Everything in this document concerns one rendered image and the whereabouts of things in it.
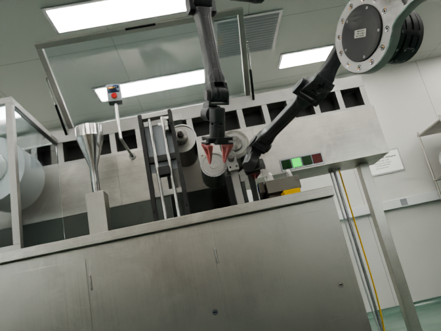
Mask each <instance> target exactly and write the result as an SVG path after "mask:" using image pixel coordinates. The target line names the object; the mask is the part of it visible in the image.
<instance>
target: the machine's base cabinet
mask: <svg viewBox="0 0 441 331"><path fill-rule="evenodd" d="M0 331H372V329H371V325H370V323H369V319H368V314H367V312H366V308H365V305H364V301H363V298H362V294H361V291H360V287H359V284H358V280H357V278H356V273H355V271H354V267H353V264H352V260H351V257H350V253H349V250H348V246H347V242H346V240H345V236H344V232H343V228H342V226H341V222H340V219H339V215H338V212H337V208H336V205H335V201H334V199H333V197H329V198H322V199H319V200H313V201H309V202H303V203H300V204H293V205H290V206H284V207H280V208H274V209H271V210H264V211H259V212H255V213H249V214H245V215H239V216H235V217H230V218H226V219H220V220H216V221H210V222H206V223H201V224H197V225H191V226H187V227H181V228H177V229H172V230H168V231H162V232H156V233H152V234H146V235H143V236H137V237H133V238H127V239H123V240H117V241H113V242H108V243H104V244H98V245H94V246H88V247H84V248H79V249H75V250H69V251H65V252H59V253H55V254H50V255H44V256H40V257H34V258H30V259H25V260H21V261H15V262H11V263H5V264H1V265H0Z"/></svg>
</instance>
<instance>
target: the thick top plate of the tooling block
mask: <svg viewBox="0 0 441 331"><path fill-rule="evenodd" d="M293 188H301V182H300V179H299V175H294V176H290V177H284V178H281V179H274V180H271V181H265V184H264V189H265V193H264V198H262V199H261V200H264V199H267V198H268V197H269V196H271V195H275V194H280V193H282V192H283V191H284V190H289V189H293Z"/></svg>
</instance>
